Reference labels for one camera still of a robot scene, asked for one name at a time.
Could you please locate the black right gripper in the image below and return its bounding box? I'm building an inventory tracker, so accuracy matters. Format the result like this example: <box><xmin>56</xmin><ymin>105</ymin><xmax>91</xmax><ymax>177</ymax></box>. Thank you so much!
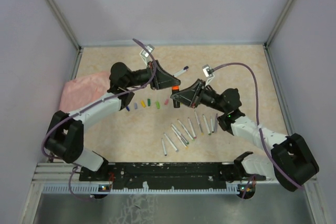
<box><xmin>171</xmin><ymin>79</ymin><xmax>227</xmax><ymax>113</ymax></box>

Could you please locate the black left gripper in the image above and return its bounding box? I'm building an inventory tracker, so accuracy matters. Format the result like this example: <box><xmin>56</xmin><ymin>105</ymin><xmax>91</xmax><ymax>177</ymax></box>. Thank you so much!
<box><xmin>124</xmin><ymin>59</ymin><xmax>180</xmax><ymax>89</ymax></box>

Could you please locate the orange highlighter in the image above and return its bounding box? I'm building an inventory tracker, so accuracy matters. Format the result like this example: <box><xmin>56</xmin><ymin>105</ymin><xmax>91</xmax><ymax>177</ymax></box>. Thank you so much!
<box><xmin>172</xmin><ymin>86</ymin><xmax>181</xmax><ymax>108</ymax></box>

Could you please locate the light green capped marker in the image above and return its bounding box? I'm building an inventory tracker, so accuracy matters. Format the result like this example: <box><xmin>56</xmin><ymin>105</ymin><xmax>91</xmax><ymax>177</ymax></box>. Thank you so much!
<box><xmin>177</xmin><ymin>119</ymin><xmax>194</xmax><ymax>141</ymax></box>

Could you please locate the black capped white marker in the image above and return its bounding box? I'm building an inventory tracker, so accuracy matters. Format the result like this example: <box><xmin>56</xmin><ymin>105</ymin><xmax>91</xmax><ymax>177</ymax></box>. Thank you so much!
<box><xmin>210</xmin><ymin>116</ymin><xmax>215</xmax><ymax>133</ymax></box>

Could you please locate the dark green capped marker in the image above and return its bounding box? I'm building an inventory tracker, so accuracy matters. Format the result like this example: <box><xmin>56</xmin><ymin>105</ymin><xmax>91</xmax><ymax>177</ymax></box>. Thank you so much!
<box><xmin>203</xmin><ymin>114</ymin><xmax>212</xmax><ymax>135</ymax></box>

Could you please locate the pink capped marker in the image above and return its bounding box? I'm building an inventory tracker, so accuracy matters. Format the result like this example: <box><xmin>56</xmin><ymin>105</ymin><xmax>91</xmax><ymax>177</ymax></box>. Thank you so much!
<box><xmin>187</xmin><ymin>117</ymin><xmax>197</xmax><ymax>140</ymax></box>

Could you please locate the yellow capped white marker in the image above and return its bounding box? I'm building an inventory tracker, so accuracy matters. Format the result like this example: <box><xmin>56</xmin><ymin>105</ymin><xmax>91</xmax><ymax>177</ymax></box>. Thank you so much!
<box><xmin>171</xmin><ymin>127</ymin><xmax>188</xmax><ymax>148</ymax></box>

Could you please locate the grey purple pen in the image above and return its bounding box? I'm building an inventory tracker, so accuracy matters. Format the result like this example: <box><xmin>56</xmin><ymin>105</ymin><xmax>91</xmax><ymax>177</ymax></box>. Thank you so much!
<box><xmin>214</xmin><ymin>113</ymin><xmax>218</xmax><ymax>133</ymax></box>

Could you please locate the grey blue capped marker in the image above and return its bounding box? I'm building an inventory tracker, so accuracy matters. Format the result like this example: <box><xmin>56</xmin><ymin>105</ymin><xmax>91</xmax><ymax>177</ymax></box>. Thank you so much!
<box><xmin>163</xmin><ymin>133</ymin><xmax>179</xmax><ymax>152</ymax></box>

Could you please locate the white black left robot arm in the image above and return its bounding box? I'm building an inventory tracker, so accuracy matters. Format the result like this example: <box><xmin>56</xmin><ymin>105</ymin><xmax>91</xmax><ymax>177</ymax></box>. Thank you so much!
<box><xmin>41</xmin><ymin>60</ymin><xmax>181</xmax><ymax>180</ymax></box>

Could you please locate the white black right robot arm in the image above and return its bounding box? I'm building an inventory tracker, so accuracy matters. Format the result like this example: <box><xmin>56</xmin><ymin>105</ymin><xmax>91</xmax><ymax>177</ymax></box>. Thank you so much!
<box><xmin>171</xmin><ymin>79</ymin><xmax>320</xmax><ymax>191</ymax></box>

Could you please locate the pink cloth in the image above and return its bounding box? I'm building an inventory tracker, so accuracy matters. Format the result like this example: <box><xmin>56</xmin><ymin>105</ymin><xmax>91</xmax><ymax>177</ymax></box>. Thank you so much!
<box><xmin>59</xmin><ymin>71</ymin><xmax>110</xmax><ymax>112</ymax></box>

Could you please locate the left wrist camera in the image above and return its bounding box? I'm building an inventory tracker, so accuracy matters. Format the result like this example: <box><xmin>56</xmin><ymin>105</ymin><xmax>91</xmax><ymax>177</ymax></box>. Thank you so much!
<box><xmin>140</xmin><ymin>44</ymin><xmax>154</xmax><ymax>66</ymax></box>

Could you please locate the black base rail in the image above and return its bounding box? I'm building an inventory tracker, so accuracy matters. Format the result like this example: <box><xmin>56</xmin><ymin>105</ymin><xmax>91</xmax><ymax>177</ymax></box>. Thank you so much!
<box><xmin>78</xmin><ymin>161</ymin><xmax>266</xmax><ymax>190</ymax></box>

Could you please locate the aluminium frame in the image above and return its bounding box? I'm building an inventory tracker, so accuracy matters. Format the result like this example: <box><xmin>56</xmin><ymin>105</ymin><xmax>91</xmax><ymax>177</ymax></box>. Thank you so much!
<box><xmin>18</xmin><ymin>0</ymin><xmax>336</xmax><ymax>224</ymax></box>

